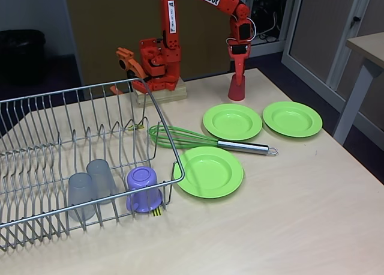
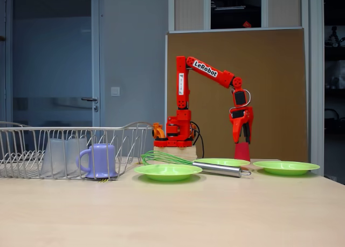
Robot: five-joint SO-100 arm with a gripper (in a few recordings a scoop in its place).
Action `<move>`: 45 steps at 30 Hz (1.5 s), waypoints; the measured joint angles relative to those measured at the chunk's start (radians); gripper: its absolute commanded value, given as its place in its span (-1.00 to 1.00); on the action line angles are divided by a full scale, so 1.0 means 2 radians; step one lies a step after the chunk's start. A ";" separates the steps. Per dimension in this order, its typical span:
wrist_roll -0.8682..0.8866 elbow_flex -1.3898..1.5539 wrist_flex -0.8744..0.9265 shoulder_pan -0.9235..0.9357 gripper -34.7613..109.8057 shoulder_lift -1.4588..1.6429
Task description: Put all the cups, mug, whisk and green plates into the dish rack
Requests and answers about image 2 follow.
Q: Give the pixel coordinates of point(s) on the grey glass door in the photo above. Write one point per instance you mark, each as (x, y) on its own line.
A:
(54, 55)

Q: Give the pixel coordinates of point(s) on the wooden base block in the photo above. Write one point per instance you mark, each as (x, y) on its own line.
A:
(175, 152)

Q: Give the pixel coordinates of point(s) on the purple plastic mug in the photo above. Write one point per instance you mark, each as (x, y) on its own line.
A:
(102, 160)

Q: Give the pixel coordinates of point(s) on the red plastic cup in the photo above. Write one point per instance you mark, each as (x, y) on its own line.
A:
(242, 152)

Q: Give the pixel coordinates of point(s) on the green plastic plate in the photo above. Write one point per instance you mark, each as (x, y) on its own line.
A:
(285, 168)
(167, 172)
(223, 162)

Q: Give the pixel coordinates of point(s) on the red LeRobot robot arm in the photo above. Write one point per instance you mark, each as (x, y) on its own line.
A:
(182, 96)

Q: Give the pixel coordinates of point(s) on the white light switch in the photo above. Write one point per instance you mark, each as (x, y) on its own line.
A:
(115, 91)

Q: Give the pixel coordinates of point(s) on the translucent grey plastic cup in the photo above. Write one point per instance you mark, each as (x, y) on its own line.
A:
(76, 145)
(54, 158)

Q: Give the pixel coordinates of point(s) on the dark shelf with objects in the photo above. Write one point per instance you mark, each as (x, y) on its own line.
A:
(334, 69)

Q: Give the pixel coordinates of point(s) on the brown pin board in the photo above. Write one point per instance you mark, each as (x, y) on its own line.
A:
(269, 69)

